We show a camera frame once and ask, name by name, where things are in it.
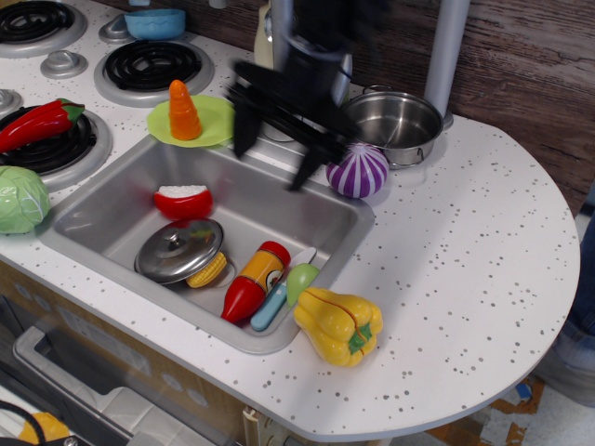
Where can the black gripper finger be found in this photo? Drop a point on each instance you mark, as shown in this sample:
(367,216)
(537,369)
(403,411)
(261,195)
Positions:
(311,162)
(248,120)

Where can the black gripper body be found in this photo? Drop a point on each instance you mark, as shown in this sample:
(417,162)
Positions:
(298,98)

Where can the orange toy carrot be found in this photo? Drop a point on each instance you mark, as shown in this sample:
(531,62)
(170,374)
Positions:
(184,120)

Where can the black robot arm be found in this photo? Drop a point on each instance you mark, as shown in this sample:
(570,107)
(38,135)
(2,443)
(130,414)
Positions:
(358,19)

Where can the light green plate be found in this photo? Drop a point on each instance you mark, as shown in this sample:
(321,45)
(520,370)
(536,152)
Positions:
(216,116)

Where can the purple striped toy onion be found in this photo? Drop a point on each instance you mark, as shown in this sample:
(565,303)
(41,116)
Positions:
(362,173)

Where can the cream toy bottle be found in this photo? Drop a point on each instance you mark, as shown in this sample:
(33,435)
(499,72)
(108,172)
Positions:
(267,39)

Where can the silver toy faucet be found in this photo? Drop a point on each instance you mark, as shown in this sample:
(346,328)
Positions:
(279,135)

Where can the stainless steel pot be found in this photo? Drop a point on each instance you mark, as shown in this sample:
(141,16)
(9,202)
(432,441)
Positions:
(402,126)

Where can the red bowl with rice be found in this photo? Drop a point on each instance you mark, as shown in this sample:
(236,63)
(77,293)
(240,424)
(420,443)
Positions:
(184,202)

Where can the silver sink basin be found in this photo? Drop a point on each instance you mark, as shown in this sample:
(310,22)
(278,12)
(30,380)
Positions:
(104,223)

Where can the green toy fruit half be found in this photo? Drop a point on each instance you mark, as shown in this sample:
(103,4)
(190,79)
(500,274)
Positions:
(300,277)

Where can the back right stove burner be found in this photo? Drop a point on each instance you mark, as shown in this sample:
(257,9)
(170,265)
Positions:
(139,74)

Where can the stove burner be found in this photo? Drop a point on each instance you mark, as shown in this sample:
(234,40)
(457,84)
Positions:
(139,74)
(68,158)
(37,28)

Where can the red yellow ketchup bottle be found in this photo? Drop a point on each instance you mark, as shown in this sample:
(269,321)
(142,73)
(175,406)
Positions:
(248,290)

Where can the blue toy bowl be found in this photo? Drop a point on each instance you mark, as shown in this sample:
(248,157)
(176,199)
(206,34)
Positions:
(156,24)

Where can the yellow toy corn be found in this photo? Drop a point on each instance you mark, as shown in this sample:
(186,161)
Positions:
(209,273)

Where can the steel pot lid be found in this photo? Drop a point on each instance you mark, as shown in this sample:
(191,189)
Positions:
(180,249)

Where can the silver stove knob back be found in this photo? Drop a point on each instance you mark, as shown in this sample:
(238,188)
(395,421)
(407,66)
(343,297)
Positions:
(115,32)

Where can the silver stove knob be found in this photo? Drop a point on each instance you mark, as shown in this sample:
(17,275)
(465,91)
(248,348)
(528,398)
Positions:
(10,101)
(115,32)
(63,64)

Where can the grey support pole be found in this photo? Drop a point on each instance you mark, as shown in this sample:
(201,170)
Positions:
(447,40)

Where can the yellow toy bell pepper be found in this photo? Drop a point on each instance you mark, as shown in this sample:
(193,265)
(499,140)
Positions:
(342,328)

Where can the front stove burner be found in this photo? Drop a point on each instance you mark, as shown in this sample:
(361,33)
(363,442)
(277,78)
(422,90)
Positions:
(68,158)

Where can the red toy chili pepper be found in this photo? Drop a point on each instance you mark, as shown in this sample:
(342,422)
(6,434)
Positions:
(41,122)

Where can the green toy cabbage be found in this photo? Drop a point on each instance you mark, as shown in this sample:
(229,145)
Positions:
(24,200)

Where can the back left stove burner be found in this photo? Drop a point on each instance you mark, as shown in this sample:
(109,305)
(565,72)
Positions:
(37,28)

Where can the silver stove knob left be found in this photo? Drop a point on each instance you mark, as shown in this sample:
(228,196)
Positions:
(10,101)

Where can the blue handled toy knife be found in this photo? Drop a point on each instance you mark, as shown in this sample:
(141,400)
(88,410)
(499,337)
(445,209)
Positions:
(262,319)

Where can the oven door handle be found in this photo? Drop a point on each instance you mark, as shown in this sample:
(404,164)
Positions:
(99,408)

